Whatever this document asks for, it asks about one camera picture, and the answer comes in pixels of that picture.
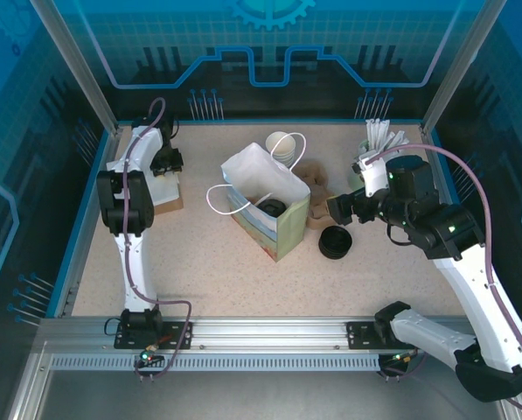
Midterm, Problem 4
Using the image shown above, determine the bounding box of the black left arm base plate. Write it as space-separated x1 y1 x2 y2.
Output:
114 321 195 350

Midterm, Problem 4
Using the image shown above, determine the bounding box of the black plastic cup lid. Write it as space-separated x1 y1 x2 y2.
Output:
255 199 287 219

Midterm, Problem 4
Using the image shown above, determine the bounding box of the aluminium mounting rail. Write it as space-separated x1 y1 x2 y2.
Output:
37 317 502 351

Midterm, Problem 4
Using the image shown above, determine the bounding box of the small circuit board with LED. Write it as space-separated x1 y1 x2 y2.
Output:
137 347 165 367
385 349 419 367

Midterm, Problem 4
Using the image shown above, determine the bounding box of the stack of green paper cups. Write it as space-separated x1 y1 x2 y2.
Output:
265 130 297 165

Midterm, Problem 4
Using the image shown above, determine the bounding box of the printed paper gift bag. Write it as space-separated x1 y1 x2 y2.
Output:
206 132 312 265

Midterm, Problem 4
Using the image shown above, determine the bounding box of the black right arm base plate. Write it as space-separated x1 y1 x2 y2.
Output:
346 321 432 350

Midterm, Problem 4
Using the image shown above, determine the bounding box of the slotted grey cable duct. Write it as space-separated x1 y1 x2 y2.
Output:
50 353 382 373

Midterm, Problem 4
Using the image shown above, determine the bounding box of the aluminium frame post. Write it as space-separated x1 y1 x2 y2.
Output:
28 0 124 137
420 0 509 137

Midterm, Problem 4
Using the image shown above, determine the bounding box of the stack of black cup lids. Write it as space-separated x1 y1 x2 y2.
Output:
319 225 356 260

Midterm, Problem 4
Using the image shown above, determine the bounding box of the aluminium base frame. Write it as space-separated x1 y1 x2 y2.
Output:
6 340 522 420

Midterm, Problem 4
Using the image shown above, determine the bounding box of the stack of white napkins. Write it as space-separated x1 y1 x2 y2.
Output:
106 157 181 207

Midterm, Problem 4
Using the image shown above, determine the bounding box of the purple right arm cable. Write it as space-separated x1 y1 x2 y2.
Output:
365 144 522 415

